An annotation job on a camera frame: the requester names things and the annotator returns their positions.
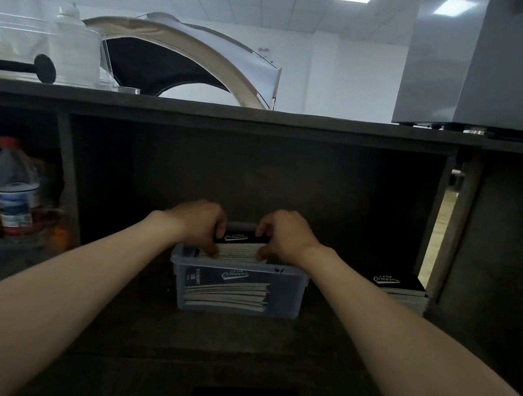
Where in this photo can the person's right hand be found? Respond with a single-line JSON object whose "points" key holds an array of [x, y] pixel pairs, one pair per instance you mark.
{"points": [[292, 237]]}

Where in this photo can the person's left hand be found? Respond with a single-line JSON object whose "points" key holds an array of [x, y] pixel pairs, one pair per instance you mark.
{"points": [[196, 218]]}

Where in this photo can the person's right fingers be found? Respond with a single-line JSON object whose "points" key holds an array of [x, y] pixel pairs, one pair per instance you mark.
{"points": [[265, 240]]}

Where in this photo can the person's left fingers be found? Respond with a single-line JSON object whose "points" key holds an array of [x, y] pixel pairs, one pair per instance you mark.
{"points": [[212, 242]]}

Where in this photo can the black printed packet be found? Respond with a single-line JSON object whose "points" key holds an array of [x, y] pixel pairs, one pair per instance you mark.
{"points": [[240, 241]]}

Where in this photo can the person's right forearm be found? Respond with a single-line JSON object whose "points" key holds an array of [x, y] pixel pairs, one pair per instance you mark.
{"points": [[413, 362]]}

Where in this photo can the person's left forearm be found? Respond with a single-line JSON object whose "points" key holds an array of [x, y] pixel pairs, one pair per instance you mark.
{"points": [[42, 304]]}

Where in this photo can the row of black packets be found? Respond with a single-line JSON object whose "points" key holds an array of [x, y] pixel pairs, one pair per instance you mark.
{"points": [[227, 289]]}

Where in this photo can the clear plastic storage bin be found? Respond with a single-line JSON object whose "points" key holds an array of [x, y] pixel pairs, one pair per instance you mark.
{"points": [[286, 293]]}

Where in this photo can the dark wooden shelf cabinet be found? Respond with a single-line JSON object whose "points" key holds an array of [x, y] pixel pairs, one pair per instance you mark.
{"points": [[266, 166]]}

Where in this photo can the loose pile of black packets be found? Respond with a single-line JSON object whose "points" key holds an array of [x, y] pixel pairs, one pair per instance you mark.
{"points": [[398, 285]]}

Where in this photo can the beige and grey tent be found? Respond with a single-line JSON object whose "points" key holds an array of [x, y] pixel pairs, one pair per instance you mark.
{"points": [[190, 53]]}

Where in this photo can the clear bottle with red cap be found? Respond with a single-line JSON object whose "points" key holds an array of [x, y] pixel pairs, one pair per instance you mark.
{"points": [[17, 196]]}

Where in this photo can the clear plastic jar with lid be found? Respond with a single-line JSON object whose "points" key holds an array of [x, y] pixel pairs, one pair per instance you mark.
{"points": [[74, 52]]}

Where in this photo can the black dumbbell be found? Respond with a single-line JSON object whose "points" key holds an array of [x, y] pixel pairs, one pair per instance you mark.
{"points": [[13, 65]]}

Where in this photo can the grey metal appliance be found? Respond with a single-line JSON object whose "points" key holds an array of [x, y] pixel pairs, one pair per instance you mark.
{"points": [[489, 68]]}

